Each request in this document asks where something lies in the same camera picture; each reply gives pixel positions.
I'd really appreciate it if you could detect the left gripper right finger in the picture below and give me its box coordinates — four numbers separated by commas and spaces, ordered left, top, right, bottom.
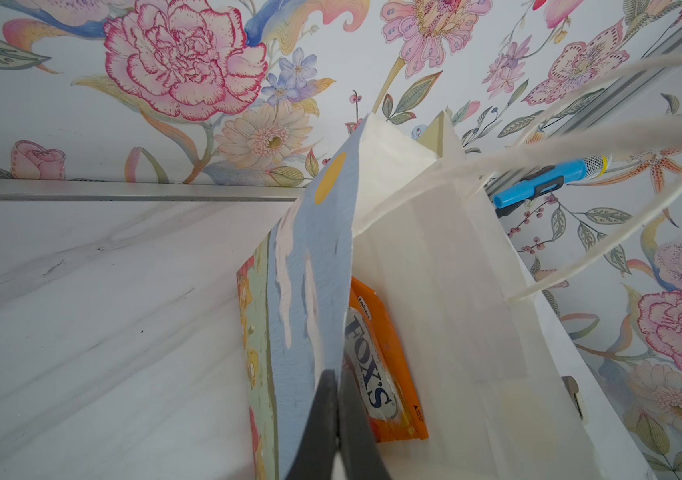
338, 370, 392, 480

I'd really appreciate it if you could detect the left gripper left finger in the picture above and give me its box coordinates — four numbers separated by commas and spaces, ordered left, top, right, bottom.
285, 369, 338, 480

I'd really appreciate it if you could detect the orange Fox's candy bag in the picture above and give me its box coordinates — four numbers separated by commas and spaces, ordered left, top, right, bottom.
344, 278, 429, 443

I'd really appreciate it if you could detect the paper bag white green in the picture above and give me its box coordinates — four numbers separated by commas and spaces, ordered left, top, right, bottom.
236, 115, 682, 479

